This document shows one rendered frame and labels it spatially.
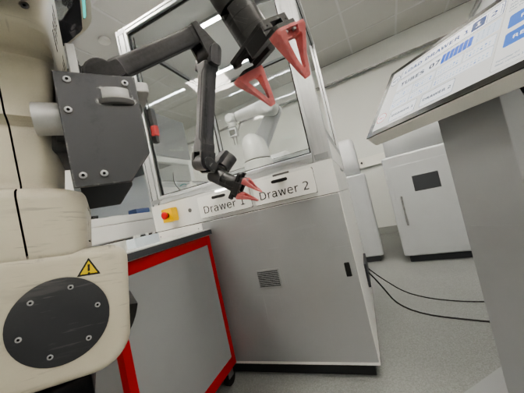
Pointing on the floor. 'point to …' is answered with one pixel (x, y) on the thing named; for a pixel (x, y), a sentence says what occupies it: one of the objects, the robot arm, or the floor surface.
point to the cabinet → (295, 287)
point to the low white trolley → (174, 322)
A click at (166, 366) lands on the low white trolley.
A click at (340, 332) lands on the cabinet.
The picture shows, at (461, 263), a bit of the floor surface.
